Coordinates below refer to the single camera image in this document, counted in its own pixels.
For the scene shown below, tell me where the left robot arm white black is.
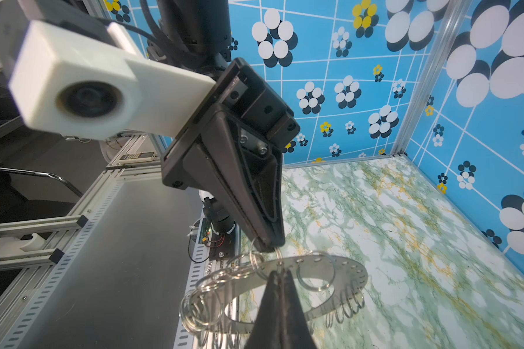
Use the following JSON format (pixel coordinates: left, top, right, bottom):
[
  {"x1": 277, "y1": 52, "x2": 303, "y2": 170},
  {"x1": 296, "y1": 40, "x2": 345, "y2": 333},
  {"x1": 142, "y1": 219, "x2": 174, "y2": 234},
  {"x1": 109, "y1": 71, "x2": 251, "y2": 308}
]
[{"x1": 141, "y1": 1, "x2": 300, "y2": 252}]

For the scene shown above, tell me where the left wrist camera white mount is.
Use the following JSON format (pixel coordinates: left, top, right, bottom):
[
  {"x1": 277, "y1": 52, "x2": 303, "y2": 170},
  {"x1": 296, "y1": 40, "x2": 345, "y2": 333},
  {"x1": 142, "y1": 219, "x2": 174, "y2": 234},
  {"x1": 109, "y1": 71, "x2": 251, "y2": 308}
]
[{"x1": 0, "y1": 1, "x2": 214, "y2": 140}]

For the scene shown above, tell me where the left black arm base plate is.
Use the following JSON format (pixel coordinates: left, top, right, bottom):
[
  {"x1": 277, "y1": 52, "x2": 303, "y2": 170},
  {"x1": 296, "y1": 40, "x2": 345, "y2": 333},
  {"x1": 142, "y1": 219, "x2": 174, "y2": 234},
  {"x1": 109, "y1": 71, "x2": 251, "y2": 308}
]
[{"x1": 206, "y1": 227, "x2": 240, "y2": 261}]

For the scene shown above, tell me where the left rear aluminium post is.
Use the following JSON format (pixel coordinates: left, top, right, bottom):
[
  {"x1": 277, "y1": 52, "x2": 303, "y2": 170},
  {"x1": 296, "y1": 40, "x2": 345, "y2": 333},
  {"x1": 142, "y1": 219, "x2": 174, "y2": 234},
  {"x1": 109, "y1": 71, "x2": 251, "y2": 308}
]
[{"x1": 390, "y1": 0, "x2": 471, "y2": 156}]

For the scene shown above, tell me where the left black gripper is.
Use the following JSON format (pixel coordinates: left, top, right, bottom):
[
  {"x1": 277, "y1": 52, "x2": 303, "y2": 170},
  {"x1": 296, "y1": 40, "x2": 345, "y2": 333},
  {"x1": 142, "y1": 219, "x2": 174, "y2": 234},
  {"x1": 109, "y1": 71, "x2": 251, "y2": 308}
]
[{"x1": 162, "y1": 58, "x2": 300, "y2": 252}]

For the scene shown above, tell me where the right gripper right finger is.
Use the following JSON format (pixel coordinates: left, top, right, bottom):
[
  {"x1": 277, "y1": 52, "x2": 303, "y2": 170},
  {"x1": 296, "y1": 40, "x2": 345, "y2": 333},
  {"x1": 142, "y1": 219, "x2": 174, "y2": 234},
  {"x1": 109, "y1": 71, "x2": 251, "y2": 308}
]
[{"x1": 281, "y1": 270, "x2": 317, "y2": 349}]

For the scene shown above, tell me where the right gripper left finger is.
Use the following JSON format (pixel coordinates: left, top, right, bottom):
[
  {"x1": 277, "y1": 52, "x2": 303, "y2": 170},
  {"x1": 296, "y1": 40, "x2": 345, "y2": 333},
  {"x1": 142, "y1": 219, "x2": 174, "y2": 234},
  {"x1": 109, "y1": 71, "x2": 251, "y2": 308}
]
[{"x1": 245, "y1": 271, "x2": 281, "y2": 349}]

